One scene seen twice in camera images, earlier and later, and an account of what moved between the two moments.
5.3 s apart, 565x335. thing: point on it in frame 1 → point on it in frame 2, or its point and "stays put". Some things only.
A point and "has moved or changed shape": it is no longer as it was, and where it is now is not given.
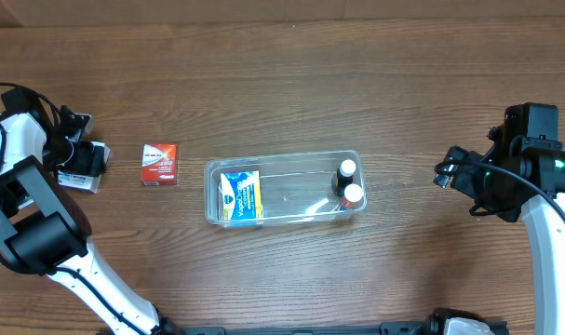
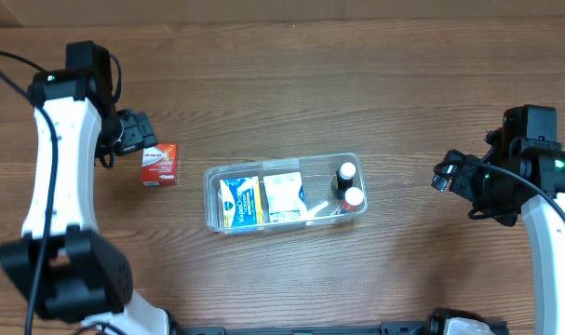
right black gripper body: x=473 y=180 stays put
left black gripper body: x=67 y=152 → x=135 y=133
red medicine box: x=159 y=164 stays put
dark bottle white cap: x=343 y=177 stays put
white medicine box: x=85 y=182 has moved or changed shape
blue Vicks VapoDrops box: x=241 y=198 stays put
